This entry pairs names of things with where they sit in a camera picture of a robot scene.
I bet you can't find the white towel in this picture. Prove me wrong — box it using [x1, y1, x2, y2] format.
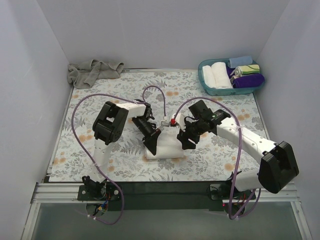
[202, 65, 217, 89]
[211, 62, 233, 89]
[145, 127, 184, 160]

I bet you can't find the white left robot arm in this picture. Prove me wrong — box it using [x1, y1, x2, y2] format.
[82, 101, 161, 200]

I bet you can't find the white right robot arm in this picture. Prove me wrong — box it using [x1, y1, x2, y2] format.
[170, 97, 300, 199]

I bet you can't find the floral patterned table mat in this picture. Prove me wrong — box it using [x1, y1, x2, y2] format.
[47, 71, 258, 182]

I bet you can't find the teal plastic basket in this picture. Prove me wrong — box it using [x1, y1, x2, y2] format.
[197, 58, 266, 96]

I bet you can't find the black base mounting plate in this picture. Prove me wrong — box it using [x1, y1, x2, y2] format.
[77, 181, 257, 212]

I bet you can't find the rolled green striped towel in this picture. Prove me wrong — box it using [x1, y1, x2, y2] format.
[231, 64, 260, 77]

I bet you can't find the rolled light blue towel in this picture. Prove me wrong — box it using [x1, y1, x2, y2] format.
[227, 55, 253, 69]

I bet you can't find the rolled purple towel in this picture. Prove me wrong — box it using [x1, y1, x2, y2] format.
[226, 67, 265, 89]

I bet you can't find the crumpled grey towel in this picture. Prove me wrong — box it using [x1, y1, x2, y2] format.
[67, 59, 125, 89]

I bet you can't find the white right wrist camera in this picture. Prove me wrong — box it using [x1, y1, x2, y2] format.
[170, 113, 186, 131]

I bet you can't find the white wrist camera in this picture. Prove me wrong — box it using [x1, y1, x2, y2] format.
[170, 113, 186, 131]
[160, 116, 171, 127]

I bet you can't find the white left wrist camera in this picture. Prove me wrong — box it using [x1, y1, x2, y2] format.
[160, 116, 171, 127]

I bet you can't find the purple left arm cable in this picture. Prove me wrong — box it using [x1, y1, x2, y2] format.
[71, 85, 168, 225]

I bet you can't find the aluminium frame rail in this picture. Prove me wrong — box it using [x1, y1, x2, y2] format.
[22, 181, 312, 240]

